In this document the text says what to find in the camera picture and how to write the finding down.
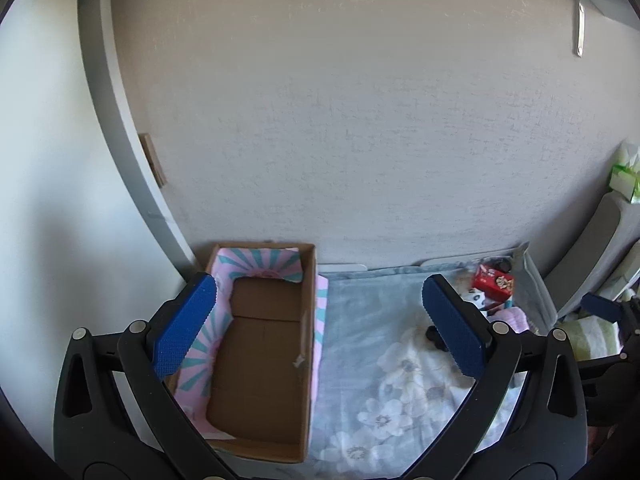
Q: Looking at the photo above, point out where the clear plastic bag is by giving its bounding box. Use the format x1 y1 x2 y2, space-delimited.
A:
510 242 559 333

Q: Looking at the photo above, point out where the grey door frame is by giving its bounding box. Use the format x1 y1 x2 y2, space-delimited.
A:
76 0 202 277

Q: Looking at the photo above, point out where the white shelf bracket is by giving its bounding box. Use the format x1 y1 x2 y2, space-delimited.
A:
571 0 592 58

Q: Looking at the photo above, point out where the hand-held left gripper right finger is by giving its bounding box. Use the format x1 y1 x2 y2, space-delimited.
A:
400 274 588 480

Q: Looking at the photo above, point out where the small brown wooden block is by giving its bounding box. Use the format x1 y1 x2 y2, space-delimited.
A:
137 132 168 189

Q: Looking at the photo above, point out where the green white wrapped pack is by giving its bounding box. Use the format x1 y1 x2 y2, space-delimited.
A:
550 315 624 362

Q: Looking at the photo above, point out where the red carton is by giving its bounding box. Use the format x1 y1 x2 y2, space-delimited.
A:
472 264 516 302

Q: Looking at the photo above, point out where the grey chair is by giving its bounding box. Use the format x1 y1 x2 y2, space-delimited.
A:
542 192 640 321

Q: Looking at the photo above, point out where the brown cardboard box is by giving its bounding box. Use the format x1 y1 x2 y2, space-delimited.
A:
165 242 331 464

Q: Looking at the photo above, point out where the pink teal striped liner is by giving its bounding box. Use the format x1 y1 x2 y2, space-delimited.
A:
172 246 331 441

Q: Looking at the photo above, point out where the pale floral blanket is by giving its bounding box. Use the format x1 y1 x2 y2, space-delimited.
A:
305 242 558 480

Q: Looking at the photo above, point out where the green tissue pack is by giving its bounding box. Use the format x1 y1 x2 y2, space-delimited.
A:
607 140 640 206

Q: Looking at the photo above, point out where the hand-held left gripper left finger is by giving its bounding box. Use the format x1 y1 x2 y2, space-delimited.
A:
53 272 236 480

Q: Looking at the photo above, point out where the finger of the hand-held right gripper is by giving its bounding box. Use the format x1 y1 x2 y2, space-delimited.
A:
580 291 627 327

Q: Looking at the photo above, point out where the pink fluffy cloth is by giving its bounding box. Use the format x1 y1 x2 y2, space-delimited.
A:
487 307 531 334

